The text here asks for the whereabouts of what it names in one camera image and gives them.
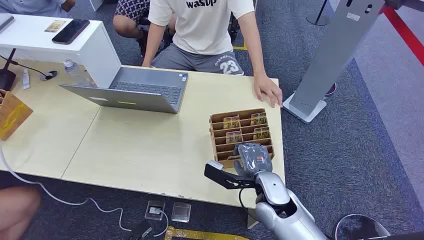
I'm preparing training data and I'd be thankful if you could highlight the person in white shirt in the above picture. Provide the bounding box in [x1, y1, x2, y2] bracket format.
[141, 0, 284, 109]

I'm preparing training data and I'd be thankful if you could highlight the cardboard card holder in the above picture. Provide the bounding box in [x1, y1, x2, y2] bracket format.
[208, 108, 276, 170]

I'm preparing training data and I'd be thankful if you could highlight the black monitor stand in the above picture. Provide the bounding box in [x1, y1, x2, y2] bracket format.
[0, 48, 17, 92]

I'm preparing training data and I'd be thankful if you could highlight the grey desk cable grommet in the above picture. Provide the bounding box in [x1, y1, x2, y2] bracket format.
[40, 69, 59, 82]

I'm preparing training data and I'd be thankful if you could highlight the floor socket box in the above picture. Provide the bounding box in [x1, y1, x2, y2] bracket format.
[144, 200, 166, 222]

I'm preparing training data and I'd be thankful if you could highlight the small white tube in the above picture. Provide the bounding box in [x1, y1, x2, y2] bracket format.
[22, 68, 31, 91]

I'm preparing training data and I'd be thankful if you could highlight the stanchion post with base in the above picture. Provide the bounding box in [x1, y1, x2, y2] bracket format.
[306, 0, 333, 27]

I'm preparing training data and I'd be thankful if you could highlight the person's left hand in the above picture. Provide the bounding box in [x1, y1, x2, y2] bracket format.
[253, 74, 284, 109]

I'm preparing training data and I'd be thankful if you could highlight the person in patterned shorts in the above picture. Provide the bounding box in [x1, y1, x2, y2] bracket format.
[112, 0, 177, 58]

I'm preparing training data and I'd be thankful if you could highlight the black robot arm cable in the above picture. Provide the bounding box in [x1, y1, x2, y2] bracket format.
[238, 188, 260, 222]

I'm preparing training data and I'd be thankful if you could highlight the yellow floor tape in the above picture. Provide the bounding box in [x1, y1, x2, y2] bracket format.
[164, 225, 251, 240]

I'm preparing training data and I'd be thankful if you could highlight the grey laptop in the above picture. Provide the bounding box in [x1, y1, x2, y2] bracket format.
[59, 66, 189, 115]

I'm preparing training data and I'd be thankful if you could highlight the yellow cardboard box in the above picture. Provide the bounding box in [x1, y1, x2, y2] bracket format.
[0, 89, 34, 142]

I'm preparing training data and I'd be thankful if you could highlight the blurred fingertip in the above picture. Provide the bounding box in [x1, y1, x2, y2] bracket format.
[0, 186, 43, 240]

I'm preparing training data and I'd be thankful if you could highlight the round metal ring base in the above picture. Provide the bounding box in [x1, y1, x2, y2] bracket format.
[334, 213, 392, 240]

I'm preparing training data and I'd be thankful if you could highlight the gold patterned card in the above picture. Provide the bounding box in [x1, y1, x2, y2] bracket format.
[223, 115, 241, 130]
[253, 127, 271, 141]
[225, 130, 244, 144]
[44, 20, 67, 34]
[250, 112, 268, 126]

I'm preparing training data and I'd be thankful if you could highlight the grey flat device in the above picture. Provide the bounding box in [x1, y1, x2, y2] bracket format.
[0, 13, 15, 34]

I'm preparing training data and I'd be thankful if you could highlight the black smartphone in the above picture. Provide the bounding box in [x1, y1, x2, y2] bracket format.
[51, 18, 91, 46]

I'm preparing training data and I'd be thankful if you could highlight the black thin cable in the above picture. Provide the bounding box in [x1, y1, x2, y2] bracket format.
[0, 54, 54, 80]

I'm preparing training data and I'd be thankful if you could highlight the metal floor plate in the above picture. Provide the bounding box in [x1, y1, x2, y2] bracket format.
[170, 202, 192, 224]

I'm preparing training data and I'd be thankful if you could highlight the red barrier belt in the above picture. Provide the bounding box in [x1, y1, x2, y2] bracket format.
[380, 4, 424, 67]

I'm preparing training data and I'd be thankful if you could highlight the white cable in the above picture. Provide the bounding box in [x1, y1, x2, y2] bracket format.
[0, 142, 170, 238]

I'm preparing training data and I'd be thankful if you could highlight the pale wrist camera on black bracket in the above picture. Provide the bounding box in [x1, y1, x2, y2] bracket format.
[203, 160, 258, 191]

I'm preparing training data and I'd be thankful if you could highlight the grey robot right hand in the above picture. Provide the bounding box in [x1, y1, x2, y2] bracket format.
[233, 142, 275, 178]

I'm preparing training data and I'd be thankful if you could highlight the grey kiosk stand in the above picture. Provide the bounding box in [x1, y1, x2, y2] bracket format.
[282, 0, 387, 125]

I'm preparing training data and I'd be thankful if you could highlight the white desk riser shelf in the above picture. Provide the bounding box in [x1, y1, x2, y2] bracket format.
[0, 13, 122, 89]

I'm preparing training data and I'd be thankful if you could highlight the black power adapter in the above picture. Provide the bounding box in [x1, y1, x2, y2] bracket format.
[123, 219, 154, 240]

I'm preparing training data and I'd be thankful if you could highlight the person in grey shirt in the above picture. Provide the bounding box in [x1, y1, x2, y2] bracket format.
[0, 0, 77, 19]

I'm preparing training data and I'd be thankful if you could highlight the clear water bottle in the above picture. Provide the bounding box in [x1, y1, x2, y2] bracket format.
[63, 59, 98, 88]

